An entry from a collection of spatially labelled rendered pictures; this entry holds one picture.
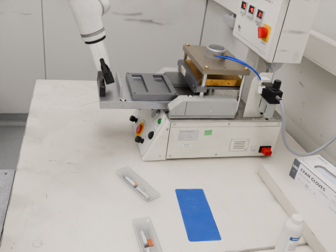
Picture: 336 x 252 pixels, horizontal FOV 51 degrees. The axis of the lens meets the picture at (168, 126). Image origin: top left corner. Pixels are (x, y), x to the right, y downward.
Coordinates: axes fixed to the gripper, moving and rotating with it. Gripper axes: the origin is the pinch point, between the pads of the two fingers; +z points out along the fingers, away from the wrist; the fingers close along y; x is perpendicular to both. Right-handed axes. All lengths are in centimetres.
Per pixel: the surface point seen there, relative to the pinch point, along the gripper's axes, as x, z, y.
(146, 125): 7.9, 22.5, 2.9
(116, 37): 8, 31, -144
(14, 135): -88, 75, -126
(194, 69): 31.7, 6.4, 0.6
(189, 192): 15, 33, 35
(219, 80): 38.2, 9.1, 10.3
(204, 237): 14, 33, 55
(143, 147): 4.2, 26.2, 11.4
